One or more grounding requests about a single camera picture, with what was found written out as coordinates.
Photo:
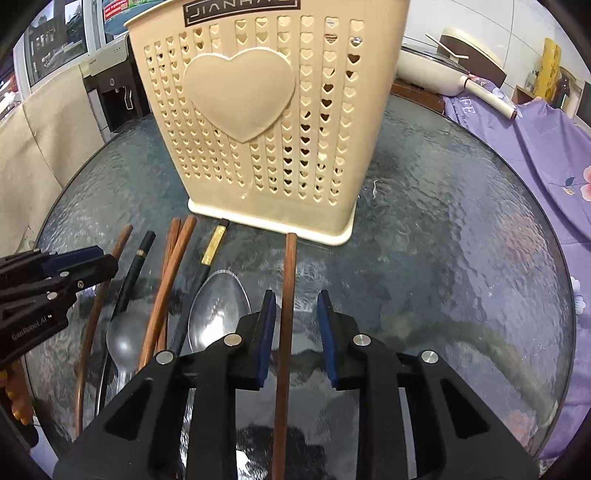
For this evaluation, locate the white microwave oven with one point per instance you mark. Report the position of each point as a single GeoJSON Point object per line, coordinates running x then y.
{"type": "Point", "coordinates": [582, 115]}

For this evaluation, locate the person's left hand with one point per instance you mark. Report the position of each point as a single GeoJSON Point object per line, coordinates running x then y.
{"type": "Point", "coordinates": [14, 384]}

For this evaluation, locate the dark glass bottle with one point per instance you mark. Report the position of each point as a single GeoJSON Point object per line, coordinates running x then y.
{"type": "Point", "coordinates": [562, 93]}

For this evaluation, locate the window with white frame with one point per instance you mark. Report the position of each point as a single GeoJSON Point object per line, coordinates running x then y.
{"type": "Point", "coordinates": [62, 34]}

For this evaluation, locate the dark wooden counter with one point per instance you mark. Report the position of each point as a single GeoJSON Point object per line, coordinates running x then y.
{"type": "Point", "coordinates": [418, 95]}

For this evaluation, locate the beige cloth cover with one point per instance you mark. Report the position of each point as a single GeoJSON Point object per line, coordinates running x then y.
{"type": "Point", "coordinates": [44, 142]}

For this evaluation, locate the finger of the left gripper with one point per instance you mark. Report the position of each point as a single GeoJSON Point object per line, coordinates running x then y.
{"type": "Point", "coordinates": [79, 277]}
{"type": "Point", "coordinates": [48, 261]}

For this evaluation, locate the white frying pan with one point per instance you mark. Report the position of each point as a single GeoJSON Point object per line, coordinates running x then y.
{"type": "Point", "coordinates": [438, 75]}

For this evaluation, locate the black chopstick gold end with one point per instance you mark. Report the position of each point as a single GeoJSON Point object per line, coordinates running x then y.
{"type": "Point", "coordinates": [203, 270]}

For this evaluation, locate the beige plastic utensil holder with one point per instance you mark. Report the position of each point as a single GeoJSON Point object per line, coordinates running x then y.
{"type": "Point", "coordinates": [271, 110]}

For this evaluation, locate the brown wooden chopstick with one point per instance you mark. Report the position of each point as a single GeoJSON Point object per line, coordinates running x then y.
{"type": "Point", "coordinates": [86, 348]}
{"type": "Point", "coordinates": [278, 463]}
{"type": "Point", "coordinates": [177, 240]}
{"type": "Point", "coordinates": [160, 329]}

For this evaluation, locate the clear plastic spoon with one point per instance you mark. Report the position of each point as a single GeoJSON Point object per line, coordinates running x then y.
{"type": "Point", "coordinates": [216, 309]}

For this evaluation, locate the round glass table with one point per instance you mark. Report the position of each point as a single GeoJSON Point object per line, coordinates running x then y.
{"type": "Point", "coordinates": [450, 252]}

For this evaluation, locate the blue water jug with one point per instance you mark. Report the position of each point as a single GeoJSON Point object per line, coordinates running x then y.
{"type": "Point", "coordinates": [113, 23]}

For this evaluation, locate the grey metal spoon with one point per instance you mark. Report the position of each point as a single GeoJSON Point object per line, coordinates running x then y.
{"type": "Point", "coordinates": [124, 338]}

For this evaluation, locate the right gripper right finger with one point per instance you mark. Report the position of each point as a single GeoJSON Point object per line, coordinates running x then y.
{"type": "Point", "coordinates": [417, 401]}

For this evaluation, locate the yellow roll package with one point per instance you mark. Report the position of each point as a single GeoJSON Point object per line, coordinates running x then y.
{"type": "Point", "coordinates": [549, 71]}

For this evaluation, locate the water dispenser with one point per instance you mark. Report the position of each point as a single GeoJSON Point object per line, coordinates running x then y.
{"type": "Point", "coordinates": [114, 87]}

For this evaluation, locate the brown rice cooker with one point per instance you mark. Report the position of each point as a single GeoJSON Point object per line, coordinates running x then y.
{"type": "Point", "coordinates": [472, 54]}

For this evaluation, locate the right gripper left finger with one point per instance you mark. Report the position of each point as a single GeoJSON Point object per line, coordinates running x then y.
{"type": "Point", "coordinates": [137, 434]}

